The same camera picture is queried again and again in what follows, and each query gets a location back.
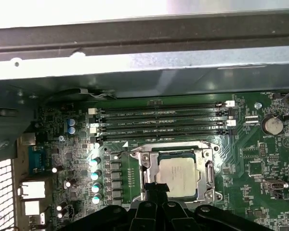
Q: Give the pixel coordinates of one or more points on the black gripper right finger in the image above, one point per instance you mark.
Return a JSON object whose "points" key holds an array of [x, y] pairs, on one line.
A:
{"points": [[173, 216]]}

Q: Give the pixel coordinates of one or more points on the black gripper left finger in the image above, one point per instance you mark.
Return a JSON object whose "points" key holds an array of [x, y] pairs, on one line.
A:
{"points": [[144, 216]]}

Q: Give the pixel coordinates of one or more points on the RAM slot white clips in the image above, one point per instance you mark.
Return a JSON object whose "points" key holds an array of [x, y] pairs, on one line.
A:
{"points": [[171, 107], [171, 125]]}

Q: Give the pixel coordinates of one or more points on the blue top capacitor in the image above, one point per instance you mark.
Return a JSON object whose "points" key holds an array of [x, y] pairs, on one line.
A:
{"points": [[71, 130], [71, 121]]}

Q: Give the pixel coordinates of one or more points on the internal USB port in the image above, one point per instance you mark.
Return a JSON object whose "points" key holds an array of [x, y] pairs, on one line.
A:
{"points": [[275, 186]]}

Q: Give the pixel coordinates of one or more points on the CPU socket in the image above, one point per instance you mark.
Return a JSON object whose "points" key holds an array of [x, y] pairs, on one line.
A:
{"points": [[213, 149]]}

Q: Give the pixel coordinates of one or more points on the black PC case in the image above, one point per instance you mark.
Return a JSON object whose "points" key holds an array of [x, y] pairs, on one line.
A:
{"points": [[144, 36]]}

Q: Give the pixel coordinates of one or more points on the silver rear port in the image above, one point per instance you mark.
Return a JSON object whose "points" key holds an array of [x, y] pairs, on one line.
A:
{"points": [[32, 190], [32, 207]]}

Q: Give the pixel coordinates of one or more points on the blue serial port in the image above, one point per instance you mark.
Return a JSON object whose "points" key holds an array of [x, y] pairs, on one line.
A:
{"points": [[37, 160]]}

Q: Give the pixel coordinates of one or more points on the teal top capacitor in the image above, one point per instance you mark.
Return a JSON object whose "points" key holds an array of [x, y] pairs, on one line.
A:
{"points": [[95, 188], [95, 199], [94, 176], [95, 162]]}

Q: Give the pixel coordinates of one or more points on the silver coin battery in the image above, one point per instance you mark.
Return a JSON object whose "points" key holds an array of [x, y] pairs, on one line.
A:
{"points": [[272, 125]]}

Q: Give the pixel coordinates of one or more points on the metal socket cover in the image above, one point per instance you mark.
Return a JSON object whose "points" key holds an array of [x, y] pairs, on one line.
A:
{"points": [[201, 175]]}

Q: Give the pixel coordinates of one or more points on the green motherboard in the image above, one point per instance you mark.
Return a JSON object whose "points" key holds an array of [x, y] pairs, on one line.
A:
{"points": [[243, 156]]}

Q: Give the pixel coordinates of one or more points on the CPU with silver top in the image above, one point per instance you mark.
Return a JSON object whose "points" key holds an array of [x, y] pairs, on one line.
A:
{"points": [[178, 175]]}

